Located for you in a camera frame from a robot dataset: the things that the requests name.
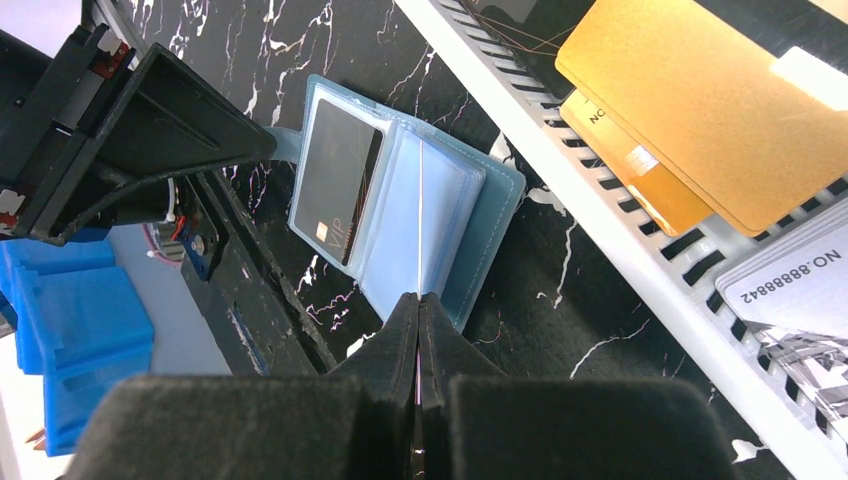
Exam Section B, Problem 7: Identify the white plastic basket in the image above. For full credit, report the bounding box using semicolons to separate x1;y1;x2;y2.
400;1;847;479

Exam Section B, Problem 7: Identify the blue leather card holder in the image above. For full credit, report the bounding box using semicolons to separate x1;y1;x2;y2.
271;75;526;330

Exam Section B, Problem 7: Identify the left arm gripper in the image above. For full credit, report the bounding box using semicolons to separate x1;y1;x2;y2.
1;23;277;246

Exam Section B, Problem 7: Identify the blue plastic bin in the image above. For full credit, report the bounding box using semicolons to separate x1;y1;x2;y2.
1;240;154;457

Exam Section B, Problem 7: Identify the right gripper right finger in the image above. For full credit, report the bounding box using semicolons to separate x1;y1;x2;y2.
419;294;735;479

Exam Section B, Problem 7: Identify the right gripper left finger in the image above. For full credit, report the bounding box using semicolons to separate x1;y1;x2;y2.
66;293;419;479

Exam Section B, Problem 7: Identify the white credit card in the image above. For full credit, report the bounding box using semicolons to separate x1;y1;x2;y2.
715;197;847;437

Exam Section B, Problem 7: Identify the orange credit card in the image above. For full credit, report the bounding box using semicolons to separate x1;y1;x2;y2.
416;140;424;303

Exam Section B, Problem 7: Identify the black VIP card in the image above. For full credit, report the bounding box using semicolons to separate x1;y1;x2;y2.
294;99;384;265

